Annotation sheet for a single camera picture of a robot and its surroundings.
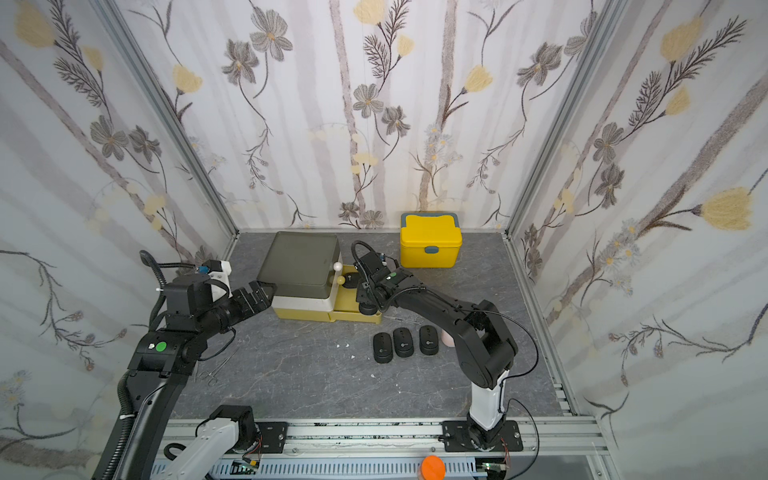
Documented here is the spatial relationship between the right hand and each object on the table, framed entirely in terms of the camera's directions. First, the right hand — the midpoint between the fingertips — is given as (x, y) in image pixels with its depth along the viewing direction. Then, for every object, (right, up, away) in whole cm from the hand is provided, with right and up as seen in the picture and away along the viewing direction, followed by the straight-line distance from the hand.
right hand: (366, 289), depth 87 cm
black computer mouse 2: (+5, -17, -1) cm, 18 cm away
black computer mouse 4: (+19, -15, +1) cm, 24 cm away
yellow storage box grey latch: (+21, +15, +11) cm, 28 cm away
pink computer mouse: (+25, -15, +2) cm, 29 cm away
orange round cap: (+16, -36, -25) cm, 46 cm away
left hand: (-22, +1, -17) cm, 28 cm away
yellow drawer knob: (-8, +2, +5) cm, 10 cm away
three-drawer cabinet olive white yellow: (-19, +5, -2) cm, 20 cm away
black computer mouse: (-6, +2, +13) cm, 15 cm away
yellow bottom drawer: (-8, -7, +13) cm, 16 cm away
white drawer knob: (-9, +7, 0) cm, 11 cm away
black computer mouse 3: (+11, -16, +3) cm, 20 cm away
